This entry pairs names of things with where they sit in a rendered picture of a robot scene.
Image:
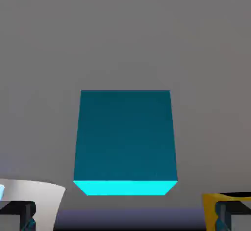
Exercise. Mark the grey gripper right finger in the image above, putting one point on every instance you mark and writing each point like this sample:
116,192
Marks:
223,215

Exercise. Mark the large cyan box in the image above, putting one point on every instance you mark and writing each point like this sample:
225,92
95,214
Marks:
125,136

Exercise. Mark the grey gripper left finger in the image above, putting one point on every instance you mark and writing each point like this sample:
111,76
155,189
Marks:
47,205

